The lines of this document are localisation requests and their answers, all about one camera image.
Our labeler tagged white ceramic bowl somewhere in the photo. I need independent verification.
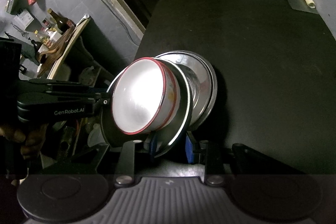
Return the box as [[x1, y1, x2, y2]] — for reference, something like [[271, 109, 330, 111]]
[[112, 57, 181, 135]]

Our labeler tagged wooden cutting board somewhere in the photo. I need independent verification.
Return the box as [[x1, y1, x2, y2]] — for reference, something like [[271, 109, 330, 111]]
[[38, 26, 75, 77]]

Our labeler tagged wooden side counter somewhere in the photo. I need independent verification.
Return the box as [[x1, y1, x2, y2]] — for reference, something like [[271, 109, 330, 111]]
[[36, 14, 91, 80]]

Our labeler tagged yellow oil bottle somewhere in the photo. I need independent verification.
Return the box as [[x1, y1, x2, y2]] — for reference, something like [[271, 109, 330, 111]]
[[34, 30, 50, 47]]

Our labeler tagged dark glass bottle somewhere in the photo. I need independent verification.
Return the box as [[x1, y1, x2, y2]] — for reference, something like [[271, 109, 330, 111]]
[[47, 9, 75, 32]]

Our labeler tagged white soap bottle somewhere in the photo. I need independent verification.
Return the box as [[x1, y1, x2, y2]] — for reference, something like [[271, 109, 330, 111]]
[[48, 31, 62, 43]]

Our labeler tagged deep steel bowl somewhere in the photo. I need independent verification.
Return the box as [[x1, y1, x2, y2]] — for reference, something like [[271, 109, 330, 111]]
[[101, 59, 193, 157]]

